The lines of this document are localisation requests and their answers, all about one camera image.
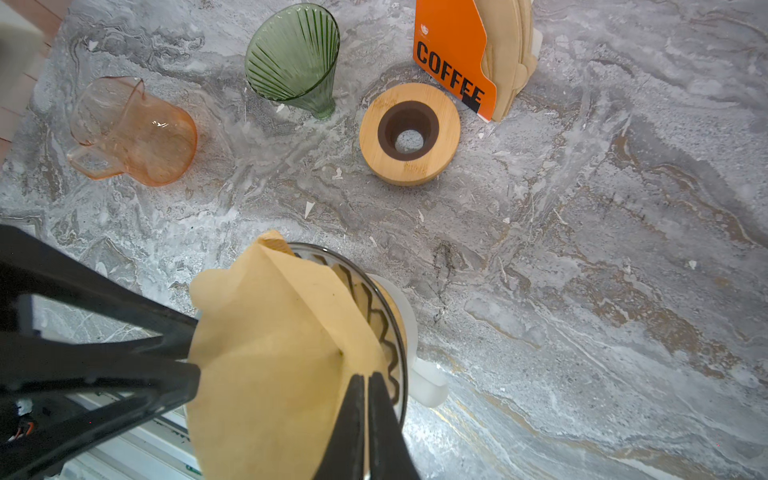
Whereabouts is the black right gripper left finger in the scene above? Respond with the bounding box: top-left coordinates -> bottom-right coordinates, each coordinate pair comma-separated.
314,375 -> 365,480

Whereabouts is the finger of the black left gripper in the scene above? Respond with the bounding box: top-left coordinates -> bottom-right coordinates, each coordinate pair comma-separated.
1,225 -> 197,360
1,333 -> 201,479

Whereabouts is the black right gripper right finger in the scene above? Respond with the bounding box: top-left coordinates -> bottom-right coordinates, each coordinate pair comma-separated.
368,372 -> 421,480

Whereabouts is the frosted white mug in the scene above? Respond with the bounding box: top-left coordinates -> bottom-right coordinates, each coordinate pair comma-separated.
367,273 -> 450,409

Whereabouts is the brown paper coffee filter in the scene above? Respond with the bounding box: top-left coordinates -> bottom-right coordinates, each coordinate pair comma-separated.
186,230 -> 387,479

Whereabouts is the clear glass dripper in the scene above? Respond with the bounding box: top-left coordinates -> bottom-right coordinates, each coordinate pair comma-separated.
288,242 -> 409,428

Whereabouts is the orange glass pitcher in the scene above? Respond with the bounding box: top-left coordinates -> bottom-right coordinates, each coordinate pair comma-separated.
67,76 -> 198,187

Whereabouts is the wooden ring dripper stand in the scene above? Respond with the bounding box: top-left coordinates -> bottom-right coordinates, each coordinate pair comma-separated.
381,287 -> 410,359

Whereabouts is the green glass dripper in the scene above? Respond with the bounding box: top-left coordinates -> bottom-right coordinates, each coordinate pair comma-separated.
245,3 -> 341,119

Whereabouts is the brown paper filter stack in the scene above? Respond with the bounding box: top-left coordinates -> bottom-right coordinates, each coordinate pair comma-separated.
475,0 -> 543,122

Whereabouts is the orange coffee filter box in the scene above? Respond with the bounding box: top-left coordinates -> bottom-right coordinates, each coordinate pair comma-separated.
413,0 -> 497,122

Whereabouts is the aluminium rail base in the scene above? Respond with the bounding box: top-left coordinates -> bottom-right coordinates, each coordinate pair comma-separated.
55,406 -> 203,479

